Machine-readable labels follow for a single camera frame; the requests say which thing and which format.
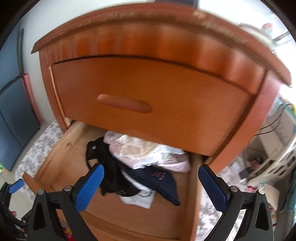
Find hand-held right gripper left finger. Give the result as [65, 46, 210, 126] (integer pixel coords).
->
[29, 163, 104, 241]

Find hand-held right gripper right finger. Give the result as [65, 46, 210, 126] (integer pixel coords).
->
[198, 164, 274, 241]

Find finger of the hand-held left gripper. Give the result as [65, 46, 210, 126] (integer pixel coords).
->
[7, 179, 25, 194]

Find black lace garment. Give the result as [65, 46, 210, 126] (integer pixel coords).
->
[86, 137, 139, 197]

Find wooden drawer with clothes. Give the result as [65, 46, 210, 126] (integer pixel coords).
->
[23, 120, 204, 241]

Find white garment with black band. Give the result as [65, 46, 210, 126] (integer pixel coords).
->
[119, 170, 156, 208]

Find navy garment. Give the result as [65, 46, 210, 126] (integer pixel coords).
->
[120, 166, 181, 206]

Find pink garment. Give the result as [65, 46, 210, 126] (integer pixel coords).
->
[103, 131, 191, 173]

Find grey floral mattress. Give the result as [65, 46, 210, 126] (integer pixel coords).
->
[15, 122, 255, 241]

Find red floral blanket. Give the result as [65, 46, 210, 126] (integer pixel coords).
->
[59, 221, 73, 240]

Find white plastic basket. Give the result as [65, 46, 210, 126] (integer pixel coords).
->
[252, 144, 296, 186]

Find white shelf unit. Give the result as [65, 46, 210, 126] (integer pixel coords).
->
[258, 97, 296, 163]

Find pink foam roll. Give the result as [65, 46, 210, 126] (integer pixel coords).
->
[21, 73, 42, 123]

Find plain wooden drawer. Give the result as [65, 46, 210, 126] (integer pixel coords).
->
[48, 57, 253, 157]

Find wooden nightstand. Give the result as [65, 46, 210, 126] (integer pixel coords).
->
[31, 5, 292, 241]

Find black cable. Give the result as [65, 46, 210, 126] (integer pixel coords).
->
[255, 103, 294, 137]

